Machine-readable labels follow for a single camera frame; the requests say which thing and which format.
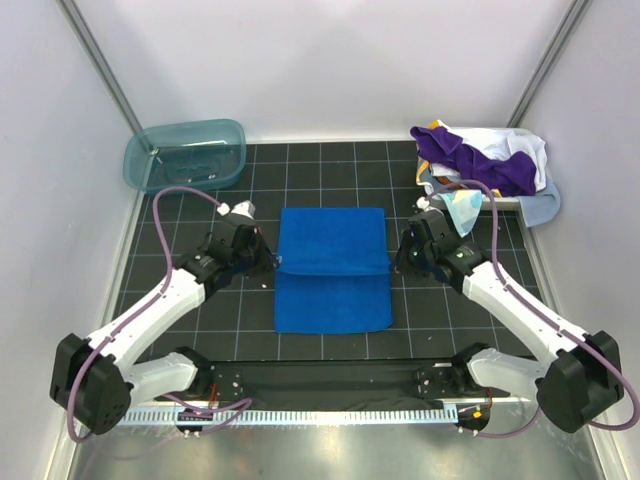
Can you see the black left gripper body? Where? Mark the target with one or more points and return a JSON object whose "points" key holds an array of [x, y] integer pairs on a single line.
{"points": [[255, 259]]}

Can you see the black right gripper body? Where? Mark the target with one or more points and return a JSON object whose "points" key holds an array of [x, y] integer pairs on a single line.
{"points": [[413, 258]]}

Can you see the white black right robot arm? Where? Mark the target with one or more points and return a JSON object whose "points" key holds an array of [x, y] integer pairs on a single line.
{"points": [[545, 334]]}

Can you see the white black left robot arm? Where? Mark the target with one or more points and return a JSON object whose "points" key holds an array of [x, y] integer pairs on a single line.
{"points": [[185, 288]]}

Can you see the black grid cutting mat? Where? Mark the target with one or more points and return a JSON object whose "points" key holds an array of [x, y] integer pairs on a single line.
{"points": [[430, 319]]}

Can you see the white laundry basket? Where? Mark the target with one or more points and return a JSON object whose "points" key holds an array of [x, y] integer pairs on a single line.
{"points": [[512, 202]]}

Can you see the teal transparent plastic bin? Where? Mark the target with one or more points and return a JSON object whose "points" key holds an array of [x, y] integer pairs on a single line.
{"points": [[206, 155]]}

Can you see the purple towel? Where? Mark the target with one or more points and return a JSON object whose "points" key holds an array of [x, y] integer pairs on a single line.
{"points": [[514, 176]]}

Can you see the light blue towel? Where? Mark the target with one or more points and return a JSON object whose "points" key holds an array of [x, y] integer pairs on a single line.
{"points": [[542, 207]]}

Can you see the white towel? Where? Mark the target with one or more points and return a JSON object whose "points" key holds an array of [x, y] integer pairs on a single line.
{"points": [[501, 143]]}

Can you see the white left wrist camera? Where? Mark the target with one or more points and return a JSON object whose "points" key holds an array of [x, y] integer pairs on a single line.
{"points": [[239, 214]]}

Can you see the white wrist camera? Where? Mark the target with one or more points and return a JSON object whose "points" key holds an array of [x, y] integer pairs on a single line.
{"points": [[239, 214], [422, 204]]}

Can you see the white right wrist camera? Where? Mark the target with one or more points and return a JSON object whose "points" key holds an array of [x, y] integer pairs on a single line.
{"points": [[422, 204]]}

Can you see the aluminium frame rail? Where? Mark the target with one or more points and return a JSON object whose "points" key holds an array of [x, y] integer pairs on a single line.
{"points": [[570, 381]]}

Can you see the slotted cable duct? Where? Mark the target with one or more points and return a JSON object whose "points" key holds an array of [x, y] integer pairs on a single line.
{"points": [[167, 414]]}

